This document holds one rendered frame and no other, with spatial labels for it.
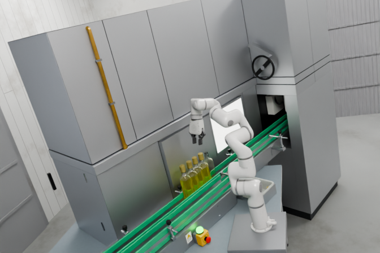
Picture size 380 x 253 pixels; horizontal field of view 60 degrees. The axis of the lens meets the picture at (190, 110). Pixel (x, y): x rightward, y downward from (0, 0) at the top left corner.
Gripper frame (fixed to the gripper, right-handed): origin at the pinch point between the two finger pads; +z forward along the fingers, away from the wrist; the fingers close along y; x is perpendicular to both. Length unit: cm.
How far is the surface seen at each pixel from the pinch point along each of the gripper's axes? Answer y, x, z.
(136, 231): -3, -49, 45
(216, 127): -13.0, 34.4, -3.1
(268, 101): -13, 107, -16
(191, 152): -12.3, 6.7, 10.6
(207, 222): 15, -9, 48
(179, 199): -3.2, -14.7, 36.2
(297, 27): 21, 93, -78
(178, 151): -12.1, -6.3, 7.6
